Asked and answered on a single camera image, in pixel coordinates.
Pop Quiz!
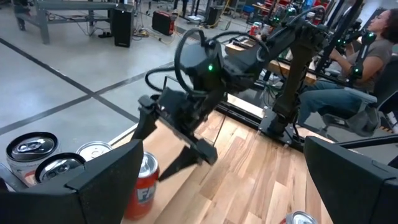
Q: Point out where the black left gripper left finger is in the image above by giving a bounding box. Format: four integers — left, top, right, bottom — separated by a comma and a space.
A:
0, 139, 145, 224

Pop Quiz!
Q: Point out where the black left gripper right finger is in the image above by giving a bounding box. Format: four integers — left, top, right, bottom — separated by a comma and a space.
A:
303, 136, 398, 224

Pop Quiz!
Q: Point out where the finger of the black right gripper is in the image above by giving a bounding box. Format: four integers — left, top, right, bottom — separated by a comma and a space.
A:
131, 94, 160, 141
157, 138, 219, 182

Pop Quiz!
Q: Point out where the silver Diet Coke can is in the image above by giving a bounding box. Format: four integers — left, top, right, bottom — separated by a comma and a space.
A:
76, 141, 113, 162

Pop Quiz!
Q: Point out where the orange-red Fanta can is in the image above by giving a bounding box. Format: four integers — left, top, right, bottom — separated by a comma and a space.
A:
124, 151, 160, 221

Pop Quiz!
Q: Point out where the low light wooden shelf board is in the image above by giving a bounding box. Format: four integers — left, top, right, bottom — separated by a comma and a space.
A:
107, 110, 226, 224

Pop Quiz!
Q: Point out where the red and black case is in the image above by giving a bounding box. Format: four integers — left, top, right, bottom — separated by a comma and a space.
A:
151, 11, 177, 36

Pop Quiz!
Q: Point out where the black speaker box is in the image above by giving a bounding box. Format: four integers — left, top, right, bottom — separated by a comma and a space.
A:
111, 6, 136, 49

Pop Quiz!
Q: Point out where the small red soda can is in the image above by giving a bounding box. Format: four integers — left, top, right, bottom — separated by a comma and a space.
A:
249, 21, 262, 37

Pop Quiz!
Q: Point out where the grey office chair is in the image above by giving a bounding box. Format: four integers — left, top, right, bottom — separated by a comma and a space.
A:
322, 55, 398, 138

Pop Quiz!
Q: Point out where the grey metal workbench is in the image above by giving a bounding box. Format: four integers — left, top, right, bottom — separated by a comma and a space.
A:
14, 0, 119, 45

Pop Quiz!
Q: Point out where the person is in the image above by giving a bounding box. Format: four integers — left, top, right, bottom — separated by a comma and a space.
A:
297, 7, 398, 126

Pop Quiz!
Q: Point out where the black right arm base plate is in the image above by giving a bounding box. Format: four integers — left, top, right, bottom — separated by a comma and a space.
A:
258, 107, 307, 147

